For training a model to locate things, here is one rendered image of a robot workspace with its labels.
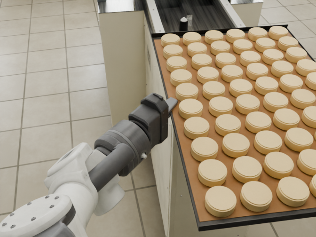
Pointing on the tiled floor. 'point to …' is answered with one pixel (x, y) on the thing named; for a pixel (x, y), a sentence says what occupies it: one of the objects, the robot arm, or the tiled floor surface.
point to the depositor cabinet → (124, 51)
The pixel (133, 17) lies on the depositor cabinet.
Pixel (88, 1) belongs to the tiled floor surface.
